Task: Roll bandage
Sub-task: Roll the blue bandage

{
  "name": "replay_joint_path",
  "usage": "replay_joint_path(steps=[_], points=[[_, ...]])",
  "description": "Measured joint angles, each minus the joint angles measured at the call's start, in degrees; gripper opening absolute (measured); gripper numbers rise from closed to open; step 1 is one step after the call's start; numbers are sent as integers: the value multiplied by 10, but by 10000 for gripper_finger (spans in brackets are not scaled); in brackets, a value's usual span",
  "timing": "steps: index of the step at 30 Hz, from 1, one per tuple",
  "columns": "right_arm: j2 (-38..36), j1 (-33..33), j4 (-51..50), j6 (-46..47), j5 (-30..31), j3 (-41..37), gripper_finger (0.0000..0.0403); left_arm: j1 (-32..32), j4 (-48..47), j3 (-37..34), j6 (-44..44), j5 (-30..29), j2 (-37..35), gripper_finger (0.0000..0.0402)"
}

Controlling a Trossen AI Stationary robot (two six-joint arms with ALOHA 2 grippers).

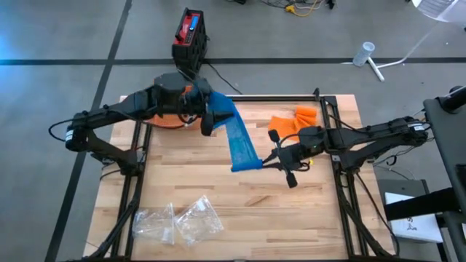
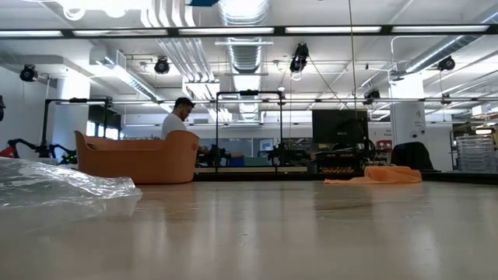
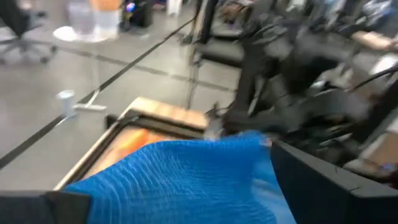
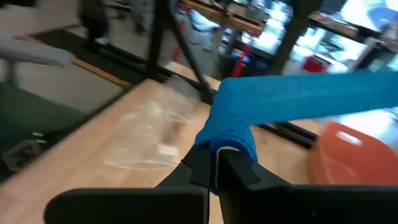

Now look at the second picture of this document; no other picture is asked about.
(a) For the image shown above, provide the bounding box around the blue elastic bandage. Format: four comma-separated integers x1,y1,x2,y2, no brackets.
186,0,221,8

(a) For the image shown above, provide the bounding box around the orange elastic bandage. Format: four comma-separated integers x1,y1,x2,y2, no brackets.
323,166,423,186

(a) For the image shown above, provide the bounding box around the background wooden workbench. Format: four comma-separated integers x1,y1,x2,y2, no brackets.
194,166,309,174

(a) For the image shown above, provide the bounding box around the person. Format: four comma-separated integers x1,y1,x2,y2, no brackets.
160,96,209,153

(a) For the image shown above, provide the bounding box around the black monitor screen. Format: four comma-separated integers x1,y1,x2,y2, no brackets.
311,109,369,145

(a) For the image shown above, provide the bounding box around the black equipment shelf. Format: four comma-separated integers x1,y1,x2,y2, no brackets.
310,142,377,175

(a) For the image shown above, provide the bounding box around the orange plastic basket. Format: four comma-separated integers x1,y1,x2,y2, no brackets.
74,130,200,185

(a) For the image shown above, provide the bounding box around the black office chair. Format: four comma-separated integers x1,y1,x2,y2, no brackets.
390,141,436,172

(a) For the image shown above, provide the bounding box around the clear plastic bag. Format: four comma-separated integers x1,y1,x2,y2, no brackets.
0,156,143,219

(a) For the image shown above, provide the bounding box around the black metal gantry frame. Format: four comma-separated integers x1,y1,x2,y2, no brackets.
43,96,114,159
215,89,284,174

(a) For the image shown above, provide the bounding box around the black aluminium table frame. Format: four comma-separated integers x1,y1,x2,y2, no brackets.
193,172,498,186

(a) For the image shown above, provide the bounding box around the silver ventilation duct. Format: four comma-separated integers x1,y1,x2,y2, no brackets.
227,37,270,75

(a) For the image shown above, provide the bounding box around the black ceiling camera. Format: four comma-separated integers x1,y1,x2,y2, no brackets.
153,56,171,75
437,55,456,72
363,89,381,106
19,64,39,83
289,42,310,74

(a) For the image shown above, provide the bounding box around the black overhead frame crossbar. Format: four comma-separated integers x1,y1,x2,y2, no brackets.
0,23,498,39

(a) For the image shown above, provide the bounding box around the thin hanging cord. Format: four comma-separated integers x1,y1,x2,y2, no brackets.
348,0,358,121

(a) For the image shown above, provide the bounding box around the wire shelving rack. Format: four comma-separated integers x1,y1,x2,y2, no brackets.
450,130,498,174

